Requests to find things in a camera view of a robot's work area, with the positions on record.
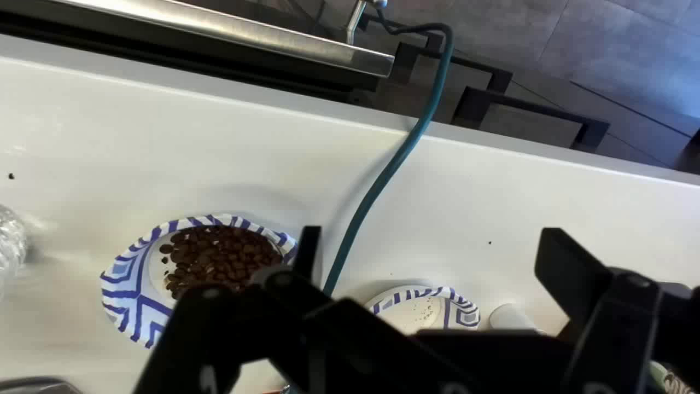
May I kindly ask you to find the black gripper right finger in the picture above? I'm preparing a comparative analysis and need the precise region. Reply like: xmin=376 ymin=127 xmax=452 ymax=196
xmin=533 ymin=226 xmax=700 ymax=394

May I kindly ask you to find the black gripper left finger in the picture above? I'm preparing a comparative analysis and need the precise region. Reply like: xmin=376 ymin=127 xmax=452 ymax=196
xmin=134 ymin=226 xmax=468 ymax=394

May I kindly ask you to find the teal cable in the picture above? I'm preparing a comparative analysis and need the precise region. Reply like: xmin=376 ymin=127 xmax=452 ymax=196
xmin=318 ymin=0 xmax=457 ymax=297

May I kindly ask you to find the black metal frame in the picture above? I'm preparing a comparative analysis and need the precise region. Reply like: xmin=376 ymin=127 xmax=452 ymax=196
xmin=395 ymin=41 xmax=513 ymax=96
xmin=451 ymin=86 xmax=612 ymax=153

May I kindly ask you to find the pile of coffee beans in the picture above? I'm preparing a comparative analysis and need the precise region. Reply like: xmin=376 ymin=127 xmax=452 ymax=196
xmin=157 ymin=223 xmax=287 ymax=301

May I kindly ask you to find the blue patterned paper plate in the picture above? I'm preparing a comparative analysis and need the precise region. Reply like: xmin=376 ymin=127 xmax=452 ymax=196
xmin=363 ymin=281 xmax=486 ymax=336
xmin=97 ymin=212 xmax=299 ymax=350

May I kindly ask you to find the silver metal rail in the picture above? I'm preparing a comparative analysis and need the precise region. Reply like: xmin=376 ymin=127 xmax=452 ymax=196
xmin=53 ymin=0 xmax=395 ymax=78

